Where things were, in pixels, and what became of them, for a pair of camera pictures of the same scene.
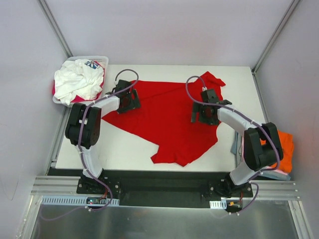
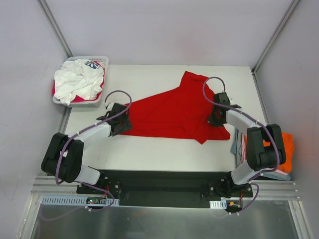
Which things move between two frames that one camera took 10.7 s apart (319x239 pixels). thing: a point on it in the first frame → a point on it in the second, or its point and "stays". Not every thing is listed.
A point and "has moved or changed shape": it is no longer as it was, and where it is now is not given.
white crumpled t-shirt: [79, 77] stays
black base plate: [167, 189] stays
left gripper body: [133, 100] → [123, 124]
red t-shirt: [165, 115] has moved or changed shape
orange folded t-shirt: [287, 143] stays
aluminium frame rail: [62, 185] stays
